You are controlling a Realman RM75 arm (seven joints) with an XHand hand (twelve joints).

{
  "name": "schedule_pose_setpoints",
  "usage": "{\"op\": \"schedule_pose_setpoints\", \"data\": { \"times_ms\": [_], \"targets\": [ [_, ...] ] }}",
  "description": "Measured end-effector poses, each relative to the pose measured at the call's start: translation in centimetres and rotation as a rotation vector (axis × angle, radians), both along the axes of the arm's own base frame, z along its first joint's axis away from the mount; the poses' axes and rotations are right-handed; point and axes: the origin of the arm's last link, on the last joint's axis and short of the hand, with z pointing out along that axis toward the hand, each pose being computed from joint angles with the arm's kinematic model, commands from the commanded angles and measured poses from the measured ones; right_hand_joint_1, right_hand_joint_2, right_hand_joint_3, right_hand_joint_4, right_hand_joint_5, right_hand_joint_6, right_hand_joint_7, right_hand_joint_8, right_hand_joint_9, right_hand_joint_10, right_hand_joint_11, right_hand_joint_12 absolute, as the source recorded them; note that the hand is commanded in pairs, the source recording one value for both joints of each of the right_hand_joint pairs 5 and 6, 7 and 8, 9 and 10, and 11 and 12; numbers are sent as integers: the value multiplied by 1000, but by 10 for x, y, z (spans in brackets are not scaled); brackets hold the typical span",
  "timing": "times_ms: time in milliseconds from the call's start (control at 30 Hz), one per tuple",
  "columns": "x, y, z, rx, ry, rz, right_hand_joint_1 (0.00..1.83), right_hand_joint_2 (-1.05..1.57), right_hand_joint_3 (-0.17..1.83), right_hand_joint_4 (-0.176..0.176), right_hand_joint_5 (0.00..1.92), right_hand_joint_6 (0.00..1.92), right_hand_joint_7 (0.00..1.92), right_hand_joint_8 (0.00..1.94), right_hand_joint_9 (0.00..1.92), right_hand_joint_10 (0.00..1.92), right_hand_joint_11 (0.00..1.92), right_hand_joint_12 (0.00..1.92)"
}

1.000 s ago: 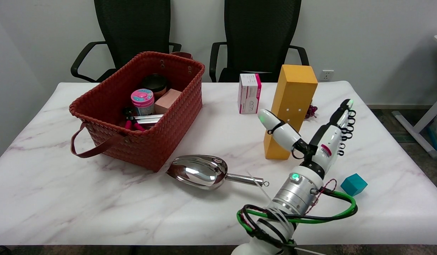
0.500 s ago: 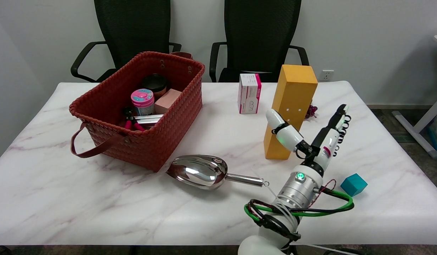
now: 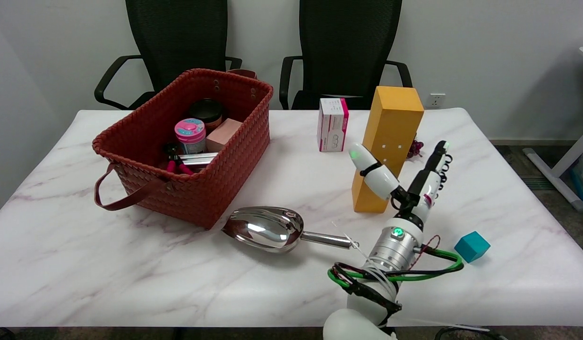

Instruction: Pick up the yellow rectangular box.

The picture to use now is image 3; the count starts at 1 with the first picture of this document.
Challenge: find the black mesh office chair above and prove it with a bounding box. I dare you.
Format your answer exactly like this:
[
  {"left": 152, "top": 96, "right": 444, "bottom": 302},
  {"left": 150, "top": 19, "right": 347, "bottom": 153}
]
[
  {"left": 94, "top": 0, "right": 243, "bottom": 111},
  {"left": 279, "top": 0, "right": 413, "bottom": 111}
]

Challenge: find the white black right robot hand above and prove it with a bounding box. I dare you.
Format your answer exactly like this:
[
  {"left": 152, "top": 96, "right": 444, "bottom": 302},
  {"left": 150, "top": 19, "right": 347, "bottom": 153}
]
[{"left": 349, "top": 140, "right": 453, "bottom": 230}]

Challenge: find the yellow rectangular box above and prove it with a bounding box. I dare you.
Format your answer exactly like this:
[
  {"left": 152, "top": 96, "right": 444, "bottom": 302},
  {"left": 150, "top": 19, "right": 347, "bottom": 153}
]
[{"left": 352, "top": 86, "right": 425, "bottom": 213}]

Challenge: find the silver metal bar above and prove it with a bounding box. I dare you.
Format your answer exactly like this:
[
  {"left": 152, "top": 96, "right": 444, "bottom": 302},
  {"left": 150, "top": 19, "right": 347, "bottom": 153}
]
[{"left": 178, "top": 152, "right": 219, "bottom": 167}]

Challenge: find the pink lid jar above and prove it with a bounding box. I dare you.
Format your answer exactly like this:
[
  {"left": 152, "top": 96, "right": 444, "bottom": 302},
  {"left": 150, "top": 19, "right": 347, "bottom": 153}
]
[{"left": 174, "top": 118, "right": 207, "bottom": 155}]

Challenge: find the pale pink block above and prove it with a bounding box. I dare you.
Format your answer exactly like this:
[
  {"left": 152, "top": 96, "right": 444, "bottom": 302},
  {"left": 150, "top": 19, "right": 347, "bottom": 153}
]
[{"left": 206, "top": 118, "right": 243, "bottom": 153}]

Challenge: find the purple grape bunch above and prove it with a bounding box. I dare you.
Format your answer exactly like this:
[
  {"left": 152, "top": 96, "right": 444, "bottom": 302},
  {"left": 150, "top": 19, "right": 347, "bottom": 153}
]
[{"left": 406, "top": 136, "right": 424, "bottom": 160}]

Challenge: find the white desk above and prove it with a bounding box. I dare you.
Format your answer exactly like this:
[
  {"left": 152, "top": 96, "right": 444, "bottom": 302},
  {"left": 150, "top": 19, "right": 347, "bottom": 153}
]
[{"left": 523, "top": 46, "right": 583, "bottom": 213}]

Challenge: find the black pink mini tripod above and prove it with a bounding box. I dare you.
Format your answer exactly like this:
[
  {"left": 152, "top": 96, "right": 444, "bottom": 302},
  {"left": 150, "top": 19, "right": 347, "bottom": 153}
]
[{"left": 163, "top": 143, "right": 194, "bottom": 176}]

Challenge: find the dark round tin can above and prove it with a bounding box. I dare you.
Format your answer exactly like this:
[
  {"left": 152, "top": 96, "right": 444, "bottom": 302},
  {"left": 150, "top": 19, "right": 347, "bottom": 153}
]
[{"left": 189, "top": 98, "right": 224, "bottom": 130}]

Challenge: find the white pink carton box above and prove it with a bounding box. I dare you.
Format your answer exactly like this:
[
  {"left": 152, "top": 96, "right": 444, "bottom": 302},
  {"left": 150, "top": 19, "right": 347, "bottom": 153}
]
[{"left": 317, "top": 97, "right": 350, "bottom": 153}]

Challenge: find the green cable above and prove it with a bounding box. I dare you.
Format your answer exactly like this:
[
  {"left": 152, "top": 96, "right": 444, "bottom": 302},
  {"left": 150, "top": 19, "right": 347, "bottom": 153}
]
[{"left": 327, "top": 249, "right": 464, "bottom": 289}]

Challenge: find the red woven basket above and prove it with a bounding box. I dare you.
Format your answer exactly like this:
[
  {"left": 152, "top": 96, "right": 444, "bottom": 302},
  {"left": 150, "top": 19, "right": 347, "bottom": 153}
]
[{"left": 92, "top": 68, "right": 274, "bottom": 230}]

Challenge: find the teal cube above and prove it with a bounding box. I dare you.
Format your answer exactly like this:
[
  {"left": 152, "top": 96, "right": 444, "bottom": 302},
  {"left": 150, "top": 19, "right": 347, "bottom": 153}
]
[{"left": 454, "top": 231, "right": 491, "bottom": 264}]

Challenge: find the shiny metal scoop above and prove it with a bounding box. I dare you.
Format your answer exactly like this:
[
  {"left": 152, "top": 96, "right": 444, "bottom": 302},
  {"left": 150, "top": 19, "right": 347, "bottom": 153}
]
[{"left": 222, "top": 206, "right": 359, "bottom": 254}]

